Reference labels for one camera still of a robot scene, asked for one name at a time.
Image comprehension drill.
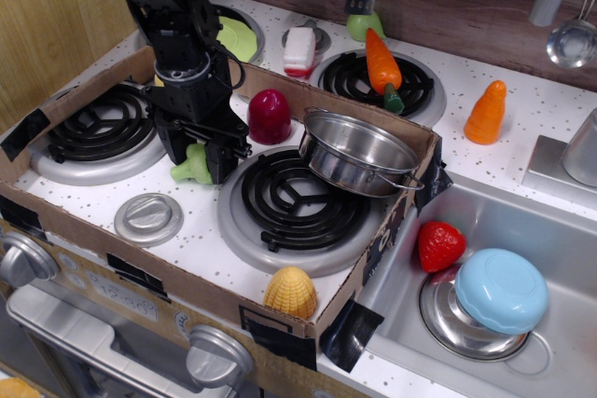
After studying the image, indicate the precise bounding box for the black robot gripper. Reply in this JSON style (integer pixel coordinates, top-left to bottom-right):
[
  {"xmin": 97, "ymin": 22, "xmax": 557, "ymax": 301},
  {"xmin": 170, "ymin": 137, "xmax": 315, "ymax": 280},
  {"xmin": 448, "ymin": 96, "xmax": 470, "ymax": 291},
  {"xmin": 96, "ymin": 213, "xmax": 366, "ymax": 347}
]
[{"xmin": 144, "ymin": 50, "xmax": 251, "ymax": 184}]

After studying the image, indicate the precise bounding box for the back left black burner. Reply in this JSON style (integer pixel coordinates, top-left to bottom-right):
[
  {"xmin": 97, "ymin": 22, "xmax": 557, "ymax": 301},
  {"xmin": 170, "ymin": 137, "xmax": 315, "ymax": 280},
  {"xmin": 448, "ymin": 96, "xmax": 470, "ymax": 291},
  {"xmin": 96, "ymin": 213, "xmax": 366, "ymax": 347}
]
[{"xmin": 217, "ymin": 6, "xmax": 265, "ymax": 65}]

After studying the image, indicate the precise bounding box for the orange toy carrot cone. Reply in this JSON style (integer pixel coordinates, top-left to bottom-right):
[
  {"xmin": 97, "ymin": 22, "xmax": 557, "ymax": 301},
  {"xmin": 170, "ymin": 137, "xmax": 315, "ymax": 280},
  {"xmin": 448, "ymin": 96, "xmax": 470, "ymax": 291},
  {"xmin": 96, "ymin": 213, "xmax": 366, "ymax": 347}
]
[{"xmin": 464, "ymin": 80, "xmax": 507, "ymax": 144}]

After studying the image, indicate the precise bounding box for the white red toy sushi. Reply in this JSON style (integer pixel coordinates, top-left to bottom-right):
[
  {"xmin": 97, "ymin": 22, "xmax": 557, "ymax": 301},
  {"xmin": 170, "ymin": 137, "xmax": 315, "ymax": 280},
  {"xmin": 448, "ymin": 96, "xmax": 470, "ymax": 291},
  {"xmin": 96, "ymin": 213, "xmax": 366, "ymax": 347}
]
[{"xmin": 283, "ymin": 27, "xmax": 316, "ymax": 77}]

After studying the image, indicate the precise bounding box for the red toy strawberry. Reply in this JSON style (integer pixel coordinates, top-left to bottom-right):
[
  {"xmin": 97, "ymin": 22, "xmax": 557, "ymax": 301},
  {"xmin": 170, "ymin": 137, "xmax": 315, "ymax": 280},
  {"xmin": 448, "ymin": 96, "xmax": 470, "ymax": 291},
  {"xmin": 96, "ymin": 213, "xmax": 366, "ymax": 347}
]
[{"xmin": 417, "ymin": 221, "xmax": 466, "ymax": 273}]

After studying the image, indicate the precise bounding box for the hanging metal ladle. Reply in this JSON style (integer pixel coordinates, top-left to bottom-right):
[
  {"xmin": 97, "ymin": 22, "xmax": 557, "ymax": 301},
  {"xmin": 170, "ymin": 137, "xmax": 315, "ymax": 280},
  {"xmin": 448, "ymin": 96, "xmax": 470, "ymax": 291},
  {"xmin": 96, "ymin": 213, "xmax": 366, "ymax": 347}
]
[{"xmin": 546, "ymin": 0, "xmax": 596, "ymax": 69}]

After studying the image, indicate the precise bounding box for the yellow toy potato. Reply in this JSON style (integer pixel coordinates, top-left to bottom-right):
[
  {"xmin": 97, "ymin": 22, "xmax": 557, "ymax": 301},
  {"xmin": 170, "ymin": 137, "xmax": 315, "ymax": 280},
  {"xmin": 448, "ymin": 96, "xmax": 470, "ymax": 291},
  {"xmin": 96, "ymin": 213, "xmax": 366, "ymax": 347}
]
[{"xmin": 154, "ymin": 74, "xmax": 164, "ymax": 87}]

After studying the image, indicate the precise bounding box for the brown cardboard fence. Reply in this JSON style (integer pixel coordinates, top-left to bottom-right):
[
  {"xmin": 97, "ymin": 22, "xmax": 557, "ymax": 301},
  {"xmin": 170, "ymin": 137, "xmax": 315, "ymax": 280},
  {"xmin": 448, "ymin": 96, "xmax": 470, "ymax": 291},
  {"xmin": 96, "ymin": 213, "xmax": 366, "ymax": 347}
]
[{"xmin": 1, "ymin": 47, "xmax": 451, "ymax": 368}]

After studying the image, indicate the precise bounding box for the orange toy at corner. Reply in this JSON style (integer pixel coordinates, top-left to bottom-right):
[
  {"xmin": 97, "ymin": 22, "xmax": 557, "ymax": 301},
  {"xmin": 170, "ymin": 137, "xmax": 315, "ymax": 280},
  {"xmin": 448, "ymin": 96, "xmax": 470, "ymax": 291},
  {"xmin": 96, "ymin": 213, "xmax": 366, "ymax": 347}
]
[{"xmin": 0, "ymin": 377, "xmax": 41, "ymax": 398}]

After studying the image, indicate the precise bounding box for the black burner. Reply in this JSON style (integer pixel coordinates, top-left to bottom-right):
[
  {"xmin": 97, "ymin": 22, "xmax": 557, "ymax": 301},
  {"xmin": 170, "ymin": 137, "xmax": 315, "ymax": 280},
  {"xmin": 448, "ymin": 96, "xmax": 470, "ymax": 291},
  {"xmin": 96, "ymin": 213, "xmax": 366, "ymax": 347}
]
[
  {"xmin": 217, "ymin": 6, "xmax": 265, "ymax": 65},
  {"xmin": 30, "ymin": 82, "xmax": 165, "ymax": 186},
  {"xmin": 309, "ymin": 49, "xmax": 447, "ymax": 128},
  {"xmin": 217, "ymin": 146, "xmax": 391, "ymax": 278}
]

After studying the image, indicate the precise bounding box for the front left black burner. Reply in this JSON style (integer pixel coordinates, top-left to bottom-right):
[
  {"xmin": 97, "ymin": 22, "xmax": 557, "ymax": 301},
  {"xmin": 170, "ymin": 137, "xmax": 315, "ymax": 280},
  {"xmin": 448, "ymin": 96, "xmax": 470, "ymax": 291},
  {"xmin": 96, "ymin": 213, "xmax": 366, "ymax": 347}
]
[{"xmin": 30, "ymin": 82, "xmax": 165, "ymax": 186}]

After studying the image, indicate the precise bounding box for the light green toy broccoli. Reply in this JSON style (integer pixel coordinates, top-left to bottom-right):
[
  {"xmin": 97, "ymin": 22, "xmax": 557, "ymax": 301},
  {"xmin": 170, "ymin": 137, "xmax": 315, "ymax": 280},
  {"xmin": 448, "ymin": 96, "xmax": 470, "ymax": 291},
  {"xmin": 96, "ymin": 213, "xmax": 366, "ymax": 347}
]
[{"xmin": 170, "ymin": 144, "xmax": 213, "ymax": 185}]

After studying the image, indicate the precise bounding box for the silver stove knob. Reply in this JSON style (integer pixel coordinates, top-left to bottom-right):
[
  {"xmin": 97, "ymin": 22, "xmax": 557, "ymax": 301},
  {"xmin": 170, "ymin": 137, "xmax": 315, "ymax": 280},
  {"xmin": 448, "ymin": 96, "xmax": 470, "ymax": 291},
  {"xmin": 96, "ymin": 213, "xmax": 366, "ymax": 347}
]
[
  {"xmin": 114, "ymin": 193, "xmax": 184, "ymax": 248},
  {"xmin": 282, "ymin": 20, "xmax": 331, "ymax": 56}
]

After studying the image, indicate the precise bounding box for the silver oven knob left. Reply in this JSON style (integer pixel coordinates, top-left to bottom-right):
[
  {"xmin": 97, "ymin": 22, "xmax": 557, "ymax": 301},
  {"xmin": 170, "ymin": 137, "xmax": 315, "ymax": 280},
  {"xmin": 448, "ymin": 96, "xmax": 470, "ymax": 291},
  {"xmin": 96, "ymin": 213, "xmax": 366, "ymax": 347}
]
[{"xmin": 1, "ymin": 231, "xmax": 59, "ymax": 288}]

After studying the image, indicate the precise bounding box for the dark red toy beet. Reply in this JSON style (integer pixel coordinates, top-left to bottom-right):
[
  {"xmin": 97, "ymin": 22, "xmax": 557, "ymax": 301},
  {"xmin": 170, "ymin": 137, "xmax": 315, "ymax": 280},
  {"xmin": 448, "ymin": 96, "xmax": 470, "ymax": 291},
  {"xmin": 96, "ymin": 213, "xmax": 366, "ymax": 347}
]
[{"xmin": 247, "ymin": 89, "xmax": 292, "ymax": 145}]

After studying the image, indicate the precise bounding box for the silver oven knob right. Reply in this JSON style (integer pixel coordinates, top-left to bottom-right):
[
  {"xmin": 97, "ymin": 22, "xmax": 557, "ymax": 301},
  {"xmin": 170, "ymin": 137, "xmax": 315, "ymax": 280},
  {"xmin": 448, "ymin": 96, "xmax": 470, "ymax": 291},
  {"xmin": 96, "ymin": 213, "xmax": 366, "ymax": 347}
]
[{"xmin": 186, "ymin": 324, "xmax": 255, "ymax": 389}]

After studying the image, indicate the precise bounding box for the yellow toy corn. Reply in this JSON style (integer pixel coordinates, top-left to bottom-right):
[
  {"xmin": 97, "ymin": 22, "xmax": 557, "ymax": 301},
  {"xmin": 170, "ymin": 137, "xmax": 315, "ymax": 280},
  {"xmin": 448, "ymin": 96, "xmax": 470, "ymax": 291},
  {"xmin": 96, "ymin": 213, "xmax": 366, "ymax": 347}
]
[{"xmin": 263, "ymin": 266, "xmax": 318, "ymax": 320}]

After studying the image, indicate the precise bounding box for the light green toy pear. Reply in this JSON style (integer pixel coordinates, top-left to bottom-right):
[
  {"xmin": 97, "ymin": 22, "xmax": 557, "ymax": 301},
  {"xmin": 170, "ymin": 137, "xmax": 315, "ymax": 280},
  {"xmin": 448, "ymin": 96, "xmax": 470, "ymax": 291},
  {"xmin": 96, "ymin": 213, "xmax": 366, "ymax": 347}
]
[{"xmin": 346, "ymin": 12, "xmax": 386, "ymax": 42}]

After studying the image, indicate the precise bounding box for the orange toy carrot green stem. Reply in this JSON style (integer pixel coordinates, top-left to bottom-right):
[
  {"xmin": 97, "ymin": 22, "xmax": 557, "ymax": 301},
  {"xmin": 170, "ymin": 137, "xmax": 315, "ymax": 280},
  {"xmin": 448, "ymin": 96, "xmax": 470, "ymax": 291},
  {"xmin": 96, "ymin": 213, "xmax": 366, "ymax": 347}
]
[{"xmin": 366, "ymin": 28, "xmax": 405, "ymax": 114}]

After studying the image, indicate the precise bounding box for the stainless steel pot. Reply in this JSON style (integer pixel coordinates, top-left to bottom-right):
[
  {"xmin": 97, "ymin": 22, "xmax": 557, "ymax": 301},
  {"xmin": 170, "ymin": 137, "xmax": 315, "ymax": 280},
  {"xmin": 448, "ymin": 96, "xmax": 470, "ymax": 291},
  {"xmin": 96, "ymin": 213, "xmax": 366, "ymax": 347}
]
[{"xmin": 298, "ymin": 108, "xmax": 423, "ymax": 198}]

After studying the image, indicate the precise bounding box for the green plastic plate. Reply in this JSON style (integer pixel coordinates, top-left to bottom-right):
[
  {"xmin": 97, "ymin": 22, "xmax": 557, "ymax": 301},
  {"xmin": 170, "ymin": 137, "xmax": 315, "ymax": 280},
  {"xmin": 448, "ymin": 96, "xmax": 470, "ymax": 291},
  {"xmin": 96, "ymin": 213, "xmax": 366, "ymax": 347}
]
[{"xmin": 217, "ymin": 17, "xmax": 258, "ymax": 62}]

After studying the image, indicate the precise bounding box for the back right black burner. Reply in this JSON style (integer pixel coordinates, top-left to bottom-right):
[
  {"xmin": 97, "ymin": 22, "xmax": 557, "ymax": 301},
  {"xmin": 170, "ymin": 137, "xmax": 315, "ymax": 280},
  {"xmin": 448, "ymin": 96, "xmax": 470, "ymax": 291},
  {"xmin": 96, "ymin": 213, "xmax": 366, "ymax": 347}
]
[{"xmin": 309, "ymin": 49, "xmax": 447, "ymax": 128}]

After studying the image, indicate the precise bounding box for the silver oven knob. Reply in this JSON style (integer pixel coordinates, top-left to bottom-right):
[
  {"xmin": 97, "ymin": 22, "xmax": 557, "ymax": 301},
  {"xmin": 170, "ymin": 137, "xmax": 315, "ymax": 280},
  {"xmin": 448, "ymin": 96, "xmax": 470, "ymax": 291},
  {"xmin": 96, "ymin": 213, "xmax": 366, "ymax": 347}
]
[
  {"xmin": 1, "ymin": 231, "xmax": 59, "ymax": 288},
  {"xmin": 186, "ymin": 324, "xmax": 255, "ymax": 389}
]

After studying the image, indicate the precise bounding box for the metal sink basin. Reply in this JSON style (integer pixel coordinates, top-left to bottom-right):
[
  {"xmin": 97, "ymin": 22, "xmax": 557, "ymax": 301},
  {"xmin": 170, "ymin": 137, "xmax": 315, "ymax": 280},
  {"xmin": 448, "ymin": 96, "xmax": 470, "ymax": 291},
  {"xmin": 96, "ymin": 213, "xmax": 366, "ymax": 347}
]
[{"xmin": 360, "ymin": 179, "xmax": 596, "ymax": 397}]

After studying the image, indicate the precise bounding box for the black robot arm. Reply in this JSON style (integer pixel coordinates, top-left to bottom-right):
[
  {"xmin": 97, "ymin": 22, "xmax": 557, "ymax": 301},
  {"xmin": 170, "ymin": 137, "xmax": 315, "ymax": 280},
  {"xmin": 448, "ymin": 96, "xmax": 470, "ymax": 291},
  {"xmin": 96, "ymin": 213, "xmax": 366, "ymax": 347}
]
[{"xmin": 126, "ymin": 0, "xmax": 251, "ymax": 184}]

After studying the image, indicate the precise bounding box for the front right black burner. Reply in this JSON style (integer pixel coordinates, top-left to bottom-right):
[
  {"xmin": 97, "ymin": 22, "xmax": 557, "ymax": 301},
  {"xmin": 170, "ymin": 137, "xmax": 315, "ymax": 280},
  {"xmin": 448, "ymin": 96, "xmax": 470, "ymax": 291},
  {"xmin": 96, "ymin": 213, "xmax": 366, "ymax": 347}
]
[{"xmin": 217, "ymin": 146, "xmax": 391, "ymax": 278}]

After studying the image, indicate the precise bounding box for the stainless steel bowl in sink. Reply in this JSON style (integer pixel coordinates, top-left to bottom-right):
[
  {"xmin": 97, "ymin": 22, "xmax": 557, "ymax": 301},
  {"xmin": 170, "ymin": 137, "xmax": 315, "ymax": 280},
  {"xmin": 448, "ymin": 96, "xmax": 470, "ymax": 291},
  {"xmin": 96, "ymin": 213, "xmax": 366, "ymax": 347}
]
[{"xmin": 419, "ymin": 265, "xmax": 530, "ymax": 362}]

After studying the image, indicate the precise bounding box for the light blue plastic bowl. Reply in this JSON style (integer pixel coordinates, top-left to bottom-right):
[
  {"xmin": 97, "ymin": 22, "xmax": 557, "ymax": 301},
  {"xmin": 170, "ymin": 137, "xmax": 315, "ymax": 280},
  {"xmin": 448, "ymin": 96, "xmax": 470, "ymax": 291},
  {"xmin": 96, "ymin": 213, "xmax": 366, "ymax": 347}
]
[{"xmin": 455, "ymin": 248, "xmax": 549, "ymax": 335}]

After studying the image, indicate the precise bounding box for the silver oven door handle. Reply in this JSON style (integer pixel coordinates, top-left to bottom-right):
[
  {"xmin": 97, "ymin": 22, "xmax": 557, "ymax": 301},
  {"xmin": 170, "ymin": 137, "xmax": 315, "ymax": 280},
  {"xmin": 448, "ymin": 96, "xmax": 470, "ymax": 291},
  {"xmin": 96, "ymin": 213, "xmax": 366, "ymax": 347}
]
[{"xmin": 7, "ymin": 285, "xmax": 242, "ymax": 397}]

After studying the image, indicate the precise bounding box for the silver back stove knob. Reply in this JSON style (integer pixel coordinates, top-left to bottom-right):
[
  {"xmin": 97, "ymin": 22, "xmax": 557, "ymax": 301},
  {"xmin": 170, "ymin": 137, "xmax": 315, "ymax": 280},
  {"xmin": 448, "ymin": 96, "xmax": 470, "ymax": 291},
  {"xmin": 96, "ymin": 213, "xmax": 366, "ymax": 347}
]
[{"xmin": 282, "ymin": 20, "xmax": 331, "ymax": 56}]

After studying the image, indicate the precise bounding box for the silver stove knob lower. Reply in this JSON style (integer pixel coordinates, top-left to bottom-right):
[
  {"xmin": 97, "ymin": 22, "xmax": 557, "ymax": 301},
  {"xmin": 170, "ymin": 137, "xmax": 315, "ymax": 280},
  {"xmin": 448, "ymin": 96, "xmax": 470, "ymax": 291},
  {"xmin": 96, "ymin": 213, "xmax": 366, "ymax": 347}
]
[{"xmin": 114, "ymin": 193, "xmax": 184, "ymax": 248}]

